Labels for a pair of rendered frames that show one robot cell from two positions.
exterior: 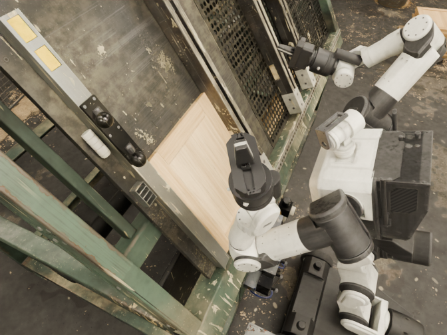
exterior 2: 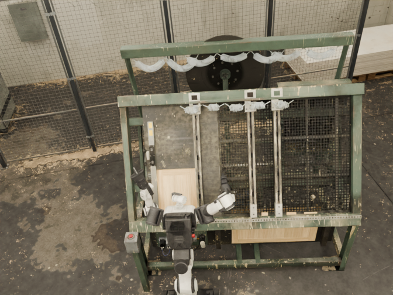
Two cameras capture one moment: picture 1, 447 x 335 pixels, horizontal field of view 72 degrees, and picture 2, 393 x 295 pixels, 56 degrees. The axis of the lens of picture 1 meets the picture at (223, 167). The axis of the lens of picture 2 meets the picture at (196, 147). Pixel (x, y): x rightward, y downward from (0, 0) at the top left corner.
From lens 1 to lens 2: 2.89 m
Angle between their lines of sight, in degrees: 48
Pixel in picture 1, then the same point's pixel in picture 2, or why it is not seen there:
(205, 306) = (140, 220)
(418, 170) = (171, 218)
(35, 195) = (126, 154)
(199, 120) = (185, 174)
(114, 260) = (128, 179)
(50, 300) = not seen: hidden behind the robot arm
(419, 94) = not seen: outside the picture
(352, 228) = (150, 215)
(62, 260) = not seen: hidden behind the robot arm
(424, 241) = (179, 261)
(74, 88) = (151, 141)
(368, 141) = (184, 211)
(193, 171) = (169, 185)
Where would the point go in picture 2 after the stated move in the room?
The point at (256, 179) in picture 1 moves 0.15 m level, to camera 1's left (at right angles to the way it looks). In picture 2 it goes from (133, 176) to (128, 165)
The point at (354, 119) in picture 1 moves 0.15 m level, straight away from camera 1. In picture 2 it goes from (180, 198) to (198, 198)
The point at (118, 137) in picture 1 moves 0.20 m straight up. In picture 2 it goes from (151, 157) to (148, 141)
